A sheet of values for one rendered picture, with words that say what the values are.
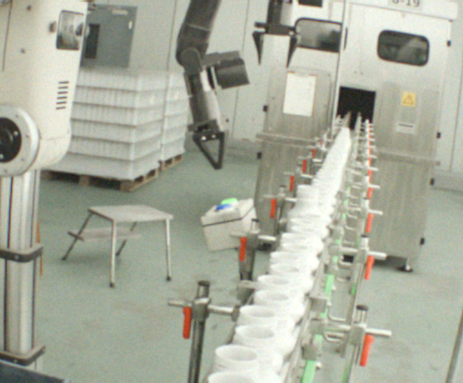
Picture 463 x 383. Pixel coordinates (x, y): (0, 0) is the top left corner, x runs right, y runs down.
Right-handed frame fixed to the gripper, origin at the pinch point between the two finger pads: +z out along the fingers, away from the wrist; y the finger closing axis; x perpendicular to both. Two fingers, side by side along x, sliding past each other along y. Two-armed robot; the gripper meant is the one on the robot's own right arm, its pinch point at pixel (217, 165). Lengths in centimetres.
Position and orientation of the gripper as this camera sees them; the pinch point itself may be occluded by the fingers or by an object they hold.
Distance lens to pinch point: 152.4
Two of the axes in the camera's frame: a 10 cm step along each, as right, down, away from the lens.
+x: -9.6, 1.9, 2.1
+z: 2.1, 9.7, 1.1
